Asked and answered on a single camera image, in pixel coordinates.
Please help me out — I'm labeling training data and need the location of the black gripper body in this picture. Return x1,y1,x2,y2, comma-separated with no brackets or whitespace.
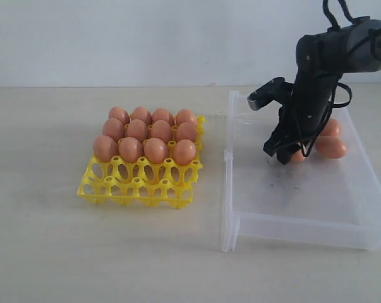
274,72,339,148

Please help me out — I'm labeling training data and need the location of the brown egg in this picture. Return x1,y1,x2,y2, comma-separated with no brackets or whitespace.
152,107,175,126
315,136,348,159
102,117,125,142
320,118,341,137
176,122,198,142
175,109,198,127
143,138,169,164
150,120,172,143
119,137,143,163
173,139,197,166
126,119,148,143
108,106,131,126
93,134,119,162
291,150,305,163
131,106,152,126

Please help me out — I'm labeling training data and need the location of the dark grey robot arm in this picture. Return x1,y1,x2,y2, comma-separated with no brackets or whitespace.
263,19,381,164

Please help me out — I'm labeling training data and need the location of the clear plastic bin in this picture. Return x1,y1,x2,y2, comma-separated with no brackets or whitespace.
221,91,381,251

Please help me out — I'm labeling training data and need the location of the yellow plastic egg tray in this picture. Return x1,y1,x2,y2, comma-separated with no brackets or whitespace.
77,116,206,209

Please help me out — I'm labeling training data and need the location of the black cable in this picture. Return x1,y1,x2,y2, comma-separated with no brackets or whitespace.
287,0,381,158

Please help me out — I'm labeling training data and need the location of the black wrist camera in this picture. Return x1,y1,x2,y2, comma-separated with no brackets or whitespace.
247,77,293,111

